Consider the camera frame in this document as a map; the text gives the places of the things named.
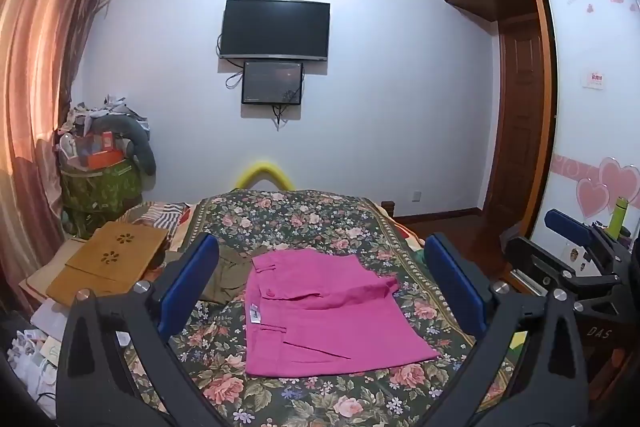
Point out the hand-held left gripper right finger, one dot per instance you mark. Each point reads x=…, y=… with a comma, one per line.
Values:
x=455, y=287

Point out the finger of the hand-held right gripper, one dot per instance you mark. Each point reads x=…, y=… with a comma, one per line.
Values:
x=525, y=253
x=567, y=224

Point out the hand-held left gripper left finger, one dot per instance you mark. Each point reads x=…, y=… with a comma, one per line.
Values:
x=187, y=287

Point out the pink pants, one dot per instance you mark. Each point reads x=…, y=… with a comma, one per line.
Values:
x=310, y=317

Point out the olive pants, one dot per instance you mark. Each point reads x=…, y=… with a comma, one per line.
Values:
x=227, y=274

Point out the green bottle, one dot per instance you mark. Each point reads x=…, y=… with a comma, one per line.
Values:
x=619, y=214

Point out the colourful quilt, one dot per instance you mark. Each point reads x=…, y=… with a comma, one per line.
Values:
x=411, y=241

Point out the striped cloth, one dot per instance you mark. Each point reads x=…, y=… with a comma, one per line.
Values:
x=162, y=214

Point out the brown cardboard boxes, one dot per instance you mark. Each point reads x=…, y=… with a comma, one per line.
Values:
x=110, y=257

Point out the brown wooden door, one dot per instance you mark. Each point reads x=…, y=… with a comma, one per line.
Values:
x=517, y=117

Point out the green patterned bag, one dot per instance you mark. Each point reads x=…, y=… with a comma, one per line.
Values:
x=95, y=192

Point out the yellow foam tube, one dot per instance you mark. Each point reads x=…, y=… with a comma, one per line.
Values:
x=262, y=169

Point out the floral bed blanket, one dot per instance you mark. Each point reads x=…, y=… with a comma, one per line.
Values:
x=310, y=217

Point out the orange box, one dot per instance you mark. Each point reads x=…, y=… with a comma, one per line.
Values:
x=102, y=159

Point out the pile of white papers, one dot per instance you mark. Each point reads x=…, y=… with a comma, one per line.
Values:
x=37, y=352

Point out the pink striped curtain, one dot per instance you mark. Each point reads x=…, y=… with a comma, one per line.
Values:
x=35, y=82

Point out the wooden bed post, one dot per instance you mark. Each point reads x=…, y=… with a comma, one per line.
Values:
x=388, y=207

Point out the small black wall monitor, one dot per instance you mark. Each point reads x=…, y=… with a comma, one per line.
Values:
x=270, y=82

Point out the black wall television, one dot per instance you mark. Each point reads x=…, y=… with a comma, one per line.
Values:
x=275, y=29

